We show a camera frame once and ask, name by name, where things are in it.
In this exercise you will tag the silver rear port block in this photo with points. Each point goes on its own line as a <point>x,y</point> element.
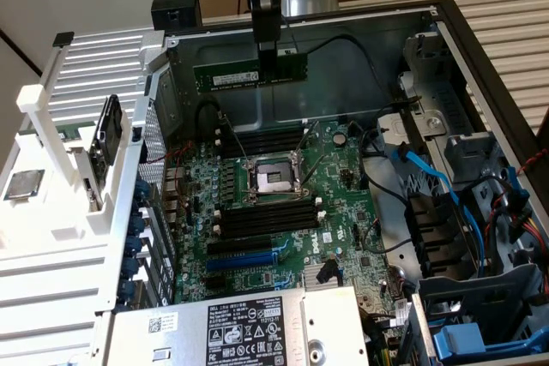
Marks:
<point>175,173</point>
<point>174,186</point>
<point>171,217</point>
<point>171,203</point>

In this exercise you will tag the silver finned heat sink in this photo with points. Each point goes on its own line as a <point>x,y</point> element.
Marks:
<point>311,276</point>

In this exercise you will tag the blue plastic latch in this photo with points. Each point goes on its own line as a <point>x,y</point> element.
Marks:
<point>459,340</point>

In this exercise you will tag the RAM slot white clips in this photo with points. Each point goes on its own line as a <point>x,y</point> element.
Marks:
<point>270,214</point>
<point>270,228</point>
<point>270,135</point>
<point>270,129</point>

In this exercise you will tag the short black expansion slot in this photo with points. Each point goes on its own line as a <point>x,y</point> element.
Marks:
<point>214,283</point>

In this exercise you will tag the grey plastic drive cage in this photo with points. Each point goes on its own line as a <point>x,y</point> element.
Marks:
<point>472,297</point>

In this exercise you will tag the long black expansion slot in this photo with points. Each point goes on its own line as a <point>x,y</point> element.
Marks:
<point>240,246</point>

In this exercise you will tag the small black cap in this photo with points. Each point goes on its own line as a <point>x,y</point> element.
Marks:
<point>63,39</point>

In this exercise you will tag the blue expansion slot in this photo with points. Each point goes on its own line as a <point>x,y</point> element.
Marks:
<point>240,261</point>

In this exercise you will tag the green motherboard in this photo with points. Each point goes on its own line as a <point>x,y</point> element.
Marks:
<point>343,211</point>

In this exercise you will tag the silver CPU chip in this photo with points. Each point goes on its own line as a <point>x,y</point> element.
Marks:
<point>24,184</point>

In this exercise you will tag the green card with metal bracket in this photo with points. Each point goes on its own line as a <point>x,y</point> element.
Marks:
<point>95,164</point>

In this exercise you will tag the open grey PC case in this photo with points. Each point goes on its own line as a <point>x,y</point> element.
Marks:
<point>231,104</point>

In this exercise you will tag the green RAM stick white label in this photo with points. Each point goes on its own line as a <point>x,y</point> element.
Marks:
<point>231,76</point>

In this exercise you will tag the black disk drive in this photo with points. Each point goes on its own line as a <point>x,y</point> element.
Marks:
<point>107,130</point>

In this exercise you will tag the CPU socket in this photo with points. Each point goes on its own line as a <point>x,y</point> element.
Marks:
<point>274,177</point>

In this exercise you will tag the RAM slot black clips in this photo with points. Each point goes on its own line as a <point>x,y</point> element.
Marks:
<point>270,140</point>
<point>270,221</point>
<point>270,206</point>
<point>270,146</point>

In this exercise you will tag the grey metal disk bay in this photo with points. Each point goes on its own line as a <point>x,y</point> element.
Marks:
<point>446,96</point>

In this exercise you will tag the silver power supply with label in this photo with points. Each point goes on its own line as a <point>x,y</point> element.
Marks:
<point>334,310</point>

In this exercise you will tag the white parts rack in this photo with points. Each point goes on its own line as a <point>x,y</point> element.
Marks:
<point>64,211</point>

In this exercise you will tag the silver coin battery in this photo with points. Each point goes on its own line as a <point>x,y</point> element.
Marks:
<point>340,139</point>

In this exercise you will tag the black box device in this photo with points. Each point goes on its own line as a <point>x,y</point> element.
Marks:
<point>176,10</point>

